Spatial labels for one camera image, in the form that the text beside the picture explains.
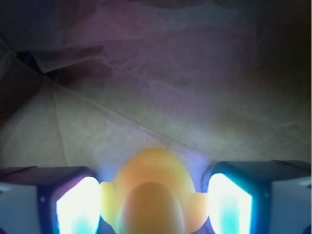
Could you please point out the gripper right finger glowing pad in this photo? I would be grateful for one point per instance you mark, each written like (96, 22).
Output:
(260, 197)

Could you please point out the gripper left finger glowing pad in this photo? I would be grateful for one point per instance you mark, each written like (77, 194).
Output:
(49, 200)

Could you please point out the yellow rubber duck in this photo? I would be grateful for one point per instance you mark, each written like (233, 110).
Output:
(153, 194)

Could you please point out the brown paper bag bin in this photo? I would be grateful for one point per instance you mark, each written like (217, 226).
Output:
(94, 82)

